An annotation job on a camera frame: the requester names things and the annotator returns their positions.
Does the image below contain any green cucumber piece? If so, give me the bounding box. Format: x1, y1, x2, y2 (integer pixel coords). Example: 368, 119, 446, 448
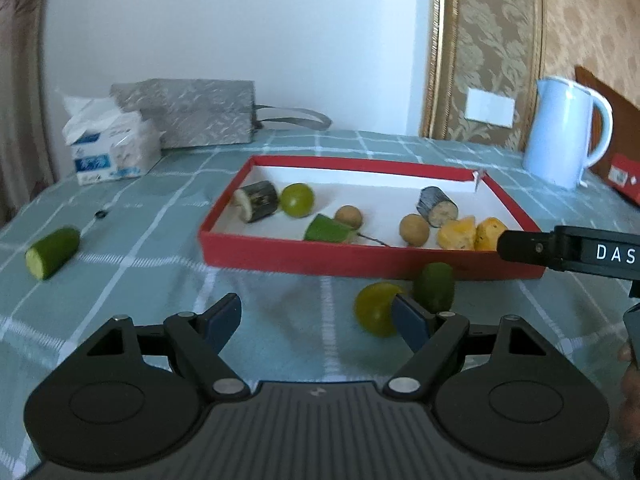
25, 226, 80, 281
412, 262, 456, 313
303, 214, 356, 244

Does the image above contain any green tomato with stem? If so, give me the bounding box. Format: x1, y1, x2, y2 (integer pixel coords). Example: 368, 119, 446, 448
354, 282, 404, 338

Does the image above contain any yellow pineapple chunk tall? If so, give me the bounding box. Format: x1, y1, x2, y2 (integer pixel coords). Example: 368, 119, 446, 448
437, 216, 476, 250

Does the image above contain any brown kiwi-like round fruit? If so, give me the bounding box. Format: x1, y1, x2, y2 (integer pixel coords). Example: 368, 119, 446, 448
399, 214, 431, 247

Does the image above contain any yellow pineapple chunk round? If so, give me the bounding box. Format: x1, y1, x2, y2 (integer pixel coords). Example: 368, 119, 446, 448
474, 217, 508, 252

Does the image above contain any brown longan with twig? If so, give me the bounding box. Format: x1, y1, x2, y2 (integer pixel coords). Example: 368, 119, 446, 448
333, 205, 388, 247

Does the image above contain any person's right hand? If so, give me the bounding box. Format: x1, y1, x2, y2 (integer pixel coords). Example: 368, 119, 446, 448
617, 342, 640, 448

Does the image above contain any red box lid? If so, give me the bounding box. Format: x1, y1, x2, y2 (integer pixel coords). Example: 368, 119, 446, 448
606, 153, 640, 205

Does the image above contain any wooden headboard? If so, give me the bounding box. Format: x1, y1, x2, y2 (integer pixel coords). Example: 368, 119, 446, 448
572, 64, 640, 181

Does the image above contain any light blue electric kettle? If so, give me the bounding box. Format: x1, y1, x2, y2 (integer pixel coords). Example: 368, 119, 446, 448
523, 76, 613, 190

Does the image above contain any red shallow cardboard box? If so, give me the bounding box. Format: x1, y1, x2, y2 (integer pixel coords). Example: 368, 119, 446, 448
198, 155, 544, 281

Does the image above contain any green checked tablecloth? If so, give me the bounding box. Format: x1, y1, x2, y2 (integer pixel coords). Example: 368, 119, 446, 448
1, 130, 639, 479

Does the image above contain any green cucumber piece on table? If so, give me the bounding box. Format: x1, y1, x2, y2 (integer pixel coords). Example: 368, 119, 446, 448
25, 226, 80, 281

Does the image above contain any white tissue pack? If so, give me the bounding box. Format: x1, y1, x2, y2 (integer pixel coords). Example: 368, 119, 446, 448
62, 96, 162, 185

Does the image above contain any grey patterned gift bag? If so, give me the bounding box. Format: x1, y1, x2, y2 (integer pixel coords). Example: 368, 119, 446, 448
110, 78, 332, 150

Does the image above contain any beige curtain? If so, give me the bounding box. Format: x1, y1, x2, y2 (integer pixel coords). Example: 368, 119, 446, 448
0, 0, 54, 224

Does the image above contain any white wall switch panel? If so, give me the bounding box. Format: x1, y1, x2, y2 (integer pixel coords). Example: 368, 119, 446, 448
464, 88, 515, 128

